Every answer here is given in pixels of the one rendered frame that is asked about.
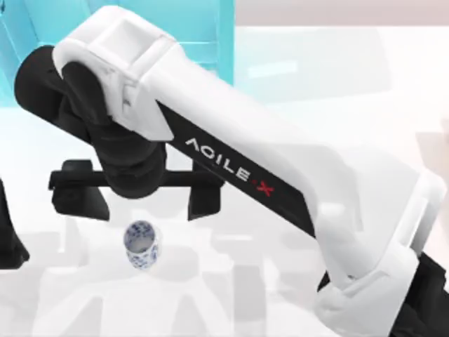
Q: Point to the light blue rack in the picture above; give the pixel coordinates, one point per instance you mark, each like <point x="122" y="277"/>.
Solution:
<point x="24" y="28"/>

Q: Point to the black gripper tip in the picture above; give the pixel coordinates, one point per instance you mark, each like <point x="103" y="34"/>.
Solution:
<point x="10" y="231"/>

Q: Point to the blue and white cup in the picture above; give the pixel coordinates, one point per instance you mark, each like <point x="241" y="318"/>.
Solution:
<point x="143" y="247"/>

